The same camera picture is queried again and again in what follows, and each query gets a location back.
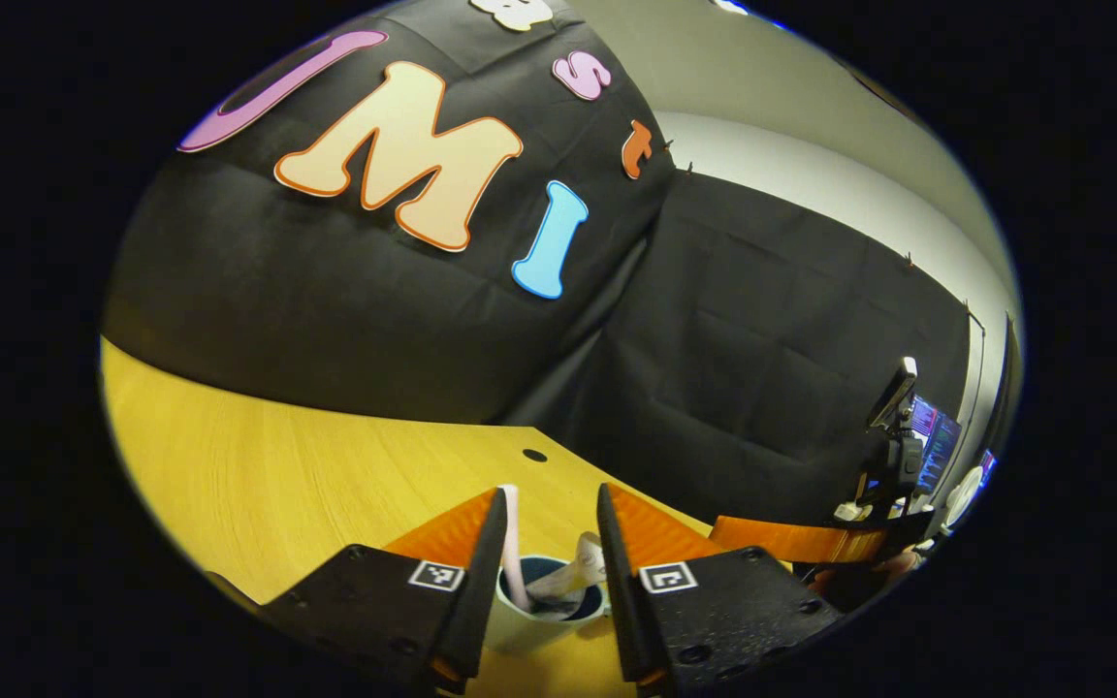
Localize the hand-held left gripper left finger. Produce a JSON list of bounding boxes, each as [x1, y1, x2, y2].
[[258, 488, 509, 694]]

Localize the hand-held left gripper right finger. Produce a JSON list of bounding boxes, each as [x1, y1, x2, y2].
[[596, 483, 846, 694]]

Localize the white toothpaste tube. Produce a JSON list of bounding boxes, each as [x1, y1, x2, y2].
[[525, 530, 608, 612]]

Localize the pale green cup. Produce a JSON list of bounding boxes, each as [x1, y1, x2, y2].
[[486, 555, 610, 655]]

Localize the wooden desktop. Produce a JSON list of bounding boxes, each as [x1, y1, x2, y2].
[[101, 337, 812, 698]]

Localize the white round object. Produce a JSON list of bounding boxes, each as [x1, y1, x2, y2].
[[944, 465, 984, 529]]

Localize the lit computer monitor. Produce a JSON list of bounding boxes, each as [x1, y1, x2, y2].
[[910, 395, 963, 497]]

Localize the phone on tripod stand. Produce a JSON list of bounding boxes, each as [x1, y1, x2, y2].
[[854, 356, 926, 520]]

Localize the black backdrop cloth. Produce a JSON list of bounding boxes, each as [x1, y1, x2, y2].
[[101, 0, 678, 428]]

